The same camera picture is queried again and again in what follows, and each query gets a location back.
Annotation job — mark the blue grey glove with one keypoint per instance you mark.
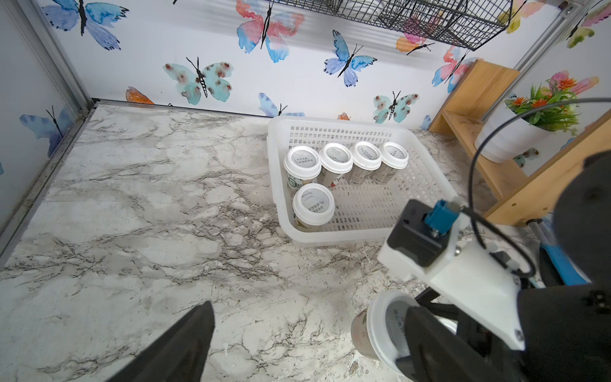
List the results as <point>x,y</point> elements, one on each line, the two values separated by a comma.
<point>555,267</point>

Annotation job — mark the wooden corner shelf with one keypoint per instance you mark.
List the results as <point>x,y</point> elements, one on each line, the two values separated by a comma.
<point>520,197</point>

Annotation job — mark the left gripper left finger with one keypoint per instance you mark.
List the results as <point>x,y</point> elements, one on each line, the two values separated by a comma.
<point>179,354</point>

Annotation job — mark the white plastic basket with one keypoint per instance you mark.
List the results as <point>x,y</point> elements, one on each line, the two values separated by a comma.
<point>366,212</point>

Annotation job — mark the yogurt cup front row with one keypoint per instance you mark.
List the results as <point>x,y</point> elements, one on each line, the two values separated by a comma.
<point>313,206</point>
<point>378,332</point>

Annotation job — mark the black wire wall basket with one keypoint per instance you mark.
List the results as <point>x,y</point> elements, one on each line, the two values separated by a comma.
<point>464,23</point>

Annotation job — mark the yogurt cup back row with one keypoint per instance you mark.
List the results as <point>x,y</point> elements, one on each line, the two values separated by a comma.
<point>366,160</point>
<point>336,162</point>
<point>394,158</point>
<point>302,165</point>

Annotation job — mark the potted plant orange flowers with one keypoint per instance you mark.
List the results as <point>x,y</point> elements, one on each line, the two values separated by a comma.
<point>539,117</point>

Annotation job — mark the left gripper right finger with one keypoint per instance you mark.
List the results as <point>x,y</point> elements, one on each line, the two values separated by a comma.
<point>438,355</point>

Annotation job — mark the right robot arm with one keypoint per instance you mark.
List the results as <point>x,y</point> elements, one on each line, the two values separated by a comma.
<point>478,323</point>

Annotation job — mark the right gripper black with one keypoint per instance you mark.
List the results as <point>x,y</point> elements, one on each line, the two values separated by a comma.
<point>567,335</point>

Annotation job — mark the yogurt cup row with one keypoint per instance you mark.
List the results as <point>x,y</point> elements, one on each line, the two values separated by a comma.
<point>366,160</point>
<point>394,158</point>
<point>313,206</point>
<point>378,332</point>
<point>336,162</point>
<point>302,165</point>

